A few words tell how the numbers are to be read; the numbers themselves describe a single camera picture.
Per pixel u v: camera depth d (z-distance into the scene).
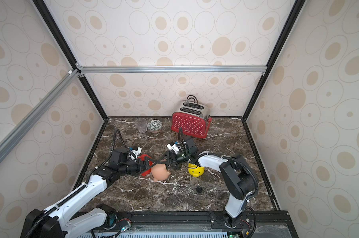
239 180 0.47
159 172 0.81
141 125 1.12
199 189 0.84
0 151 0.52
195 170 0.83
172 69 0.92
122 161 0.64
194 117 0.97
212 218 0.74
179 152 0.81
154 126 1.13
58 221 0.40
